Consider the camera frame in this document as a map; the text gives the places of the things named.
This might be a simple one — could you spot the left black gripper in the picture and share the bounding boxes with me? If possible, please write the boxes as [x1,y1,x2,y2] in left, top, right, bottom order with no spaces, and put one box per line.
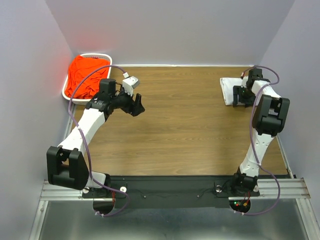
[111,84,145,117]

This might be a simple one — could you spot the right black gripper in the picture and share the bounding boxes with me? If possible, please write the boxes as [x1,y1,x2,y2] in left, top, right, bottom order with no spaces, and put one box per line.
[232,84,256,107]

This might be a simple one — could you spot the white t shirt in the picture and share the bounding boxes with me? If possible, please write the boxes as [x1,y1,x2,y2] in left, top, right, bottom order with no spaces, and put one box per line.
[219,77,243,106]

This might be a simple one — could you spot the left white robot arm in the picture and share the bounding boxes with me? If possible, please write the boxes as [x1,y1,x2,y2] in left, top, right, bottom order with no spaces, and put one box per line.
[46,76,145,197]

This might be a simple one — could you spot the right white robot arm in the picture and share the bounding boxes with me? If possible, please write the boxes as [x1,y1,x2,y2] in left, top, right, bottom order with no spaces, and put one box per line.
[230,65,290,196]

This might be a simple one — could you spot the white plastic laundry basket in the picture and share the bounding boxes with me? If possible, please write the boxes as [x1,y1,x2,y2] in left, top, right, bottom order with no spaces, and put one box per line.
[61,52,113,106]

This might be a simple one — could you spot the orange t shirt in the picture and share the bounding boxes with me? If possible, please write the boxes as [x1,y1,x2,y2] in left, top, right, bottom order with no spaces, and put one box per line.
[64,54,111,100]

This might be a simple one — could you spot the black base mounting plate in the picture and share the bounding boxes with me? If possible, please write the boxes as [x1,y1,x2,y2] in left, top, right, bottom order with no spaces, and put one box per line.
[51,174,261,210]

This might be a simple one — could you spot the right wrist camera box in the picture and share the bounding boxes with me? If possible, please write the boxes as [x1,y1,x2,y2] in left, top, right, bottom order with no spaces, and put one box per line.
[240,72,249,87]

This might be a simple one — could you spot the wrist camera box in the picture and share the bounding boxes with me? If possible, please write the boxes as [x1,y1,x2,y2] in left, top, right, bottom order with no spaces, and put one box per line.
[122,76,140,97]
[240,72,249,87]

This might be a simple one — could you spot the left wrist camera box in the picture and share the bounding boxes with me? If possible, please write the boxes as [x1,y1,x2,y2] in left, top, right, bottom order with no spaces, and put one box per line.
[122,76,140,97]

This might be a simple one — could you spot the aluminium frame rail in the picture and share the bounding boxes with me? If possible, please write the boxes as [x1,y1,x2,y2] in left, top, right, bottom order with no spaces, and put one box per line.
[28,104,86,240]

